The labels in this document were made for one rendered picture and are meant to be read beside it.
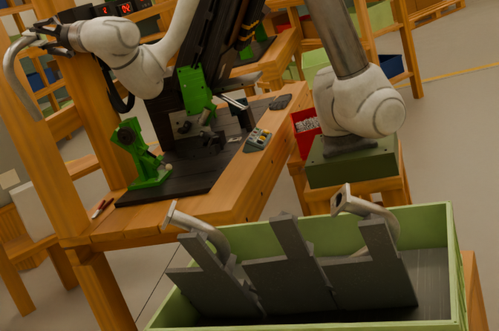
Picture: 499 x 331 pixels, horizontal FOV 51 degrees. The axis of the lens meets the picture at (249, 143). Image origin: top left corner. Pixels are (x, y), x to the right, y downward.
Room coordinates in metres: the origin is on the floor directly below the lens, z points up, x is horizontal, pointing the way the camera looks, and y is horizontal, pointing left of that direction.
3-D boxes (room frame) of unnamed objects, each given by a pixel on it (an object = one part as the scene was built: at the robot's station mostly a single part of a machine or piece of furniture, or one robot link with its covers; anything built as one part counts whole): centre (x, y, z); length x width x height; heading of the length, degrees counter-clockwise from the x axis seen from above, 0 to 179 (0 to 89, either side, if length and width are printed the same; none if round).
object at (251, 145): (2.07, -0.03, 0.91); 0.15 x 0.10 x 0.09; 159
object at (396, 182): (1.69, -0.32, 0.83); 0.32 x 0.32 x 0.04; 70
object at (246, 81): (2.40, 0.05, 1.11); 0.39 x 0.16 x 0.03; 69
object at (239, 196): (2.26, -0.09, 0.82); 1.50 x 0.14 x 0.15; 159
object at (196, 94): (2.27, 0.14, 1.17); 0.13 x 0.12 x 0.20; 159
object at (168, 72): (2.51, 0.27, 1.07); 0.30 x 0.18 x 0.34; 159
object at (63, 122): (2.49, 0.52, 1.23); 1.30 x 0.05 x 0.09; 159
